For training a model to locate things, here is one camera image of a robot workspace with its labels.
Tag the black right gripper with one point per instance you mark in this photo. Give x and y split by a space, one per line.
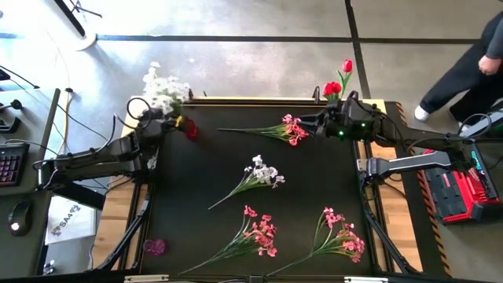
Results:
349 122

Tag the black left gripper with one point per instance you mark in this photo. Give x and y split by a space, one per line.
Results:
171 126

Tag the red glass vase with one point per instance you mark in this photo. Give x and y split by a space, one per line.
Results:
190 128

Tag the pink artificial flower bunch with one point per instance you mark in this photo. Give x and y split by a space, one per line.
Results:
347 244
261 237
292 133

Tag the white artificial flower bunch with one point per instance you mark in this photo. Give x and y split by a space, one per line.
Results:
177 92
267 173
155 78

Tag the red artificial tulip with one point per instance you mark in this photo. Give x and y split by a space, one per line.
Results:
337 87
347 65
327 89

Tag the purple glass vase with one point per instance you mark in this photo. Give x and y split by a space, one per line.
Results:
155 247

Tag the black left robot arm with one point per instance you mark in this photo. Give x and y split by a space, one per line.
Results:
98 157

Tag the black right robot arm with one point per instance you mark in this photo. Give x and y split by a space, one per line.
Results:
412 161

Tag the yellow tag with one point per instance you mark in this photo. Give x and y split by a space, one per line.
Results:
179 120

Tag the black table clamp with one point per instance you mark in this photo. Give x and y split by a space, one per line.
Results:
316 94
191 95

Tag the black table mat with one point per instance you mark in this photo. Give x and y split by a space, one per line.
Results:
188 220

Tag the white-based floor stand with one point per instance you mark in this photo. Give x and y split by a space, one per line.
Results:
87 42

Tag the white printed paper sheet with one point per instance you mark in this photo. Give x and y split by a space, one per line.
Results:
78 228

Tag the grey desk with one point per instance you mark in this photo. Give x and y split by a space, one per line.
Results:
31 118

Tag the person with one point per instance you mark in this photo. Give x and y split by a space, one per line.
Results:
456 86

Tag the black hazard-striped floor mat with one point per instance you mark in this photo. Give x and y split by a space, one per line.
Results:
416 236

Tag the black tripod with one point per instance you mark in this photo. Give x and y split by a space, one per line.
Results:
79 8

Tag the black desk microphone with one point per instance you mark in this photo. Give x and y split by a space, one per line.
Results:
15 104

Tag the red and black tool case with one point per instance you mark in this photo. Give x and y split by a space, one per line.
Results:
460 196

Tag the black desk stand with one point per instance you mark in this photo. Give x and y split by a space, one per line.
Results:
9 126

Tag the black computer keyboard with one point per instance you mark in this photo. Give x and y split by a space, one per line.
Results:
12 165

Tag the grey metal cart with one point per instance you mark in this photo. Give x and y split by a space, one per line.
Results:
485 123

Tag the black computer mouse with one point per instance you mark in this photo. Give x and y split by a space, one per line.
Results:
19 216

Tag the small metal fitting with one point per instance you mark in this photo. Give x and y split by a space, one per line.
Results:
49 268

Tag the white metal bracket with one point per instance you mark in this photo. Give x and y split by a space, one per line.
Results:
365 280
145 279

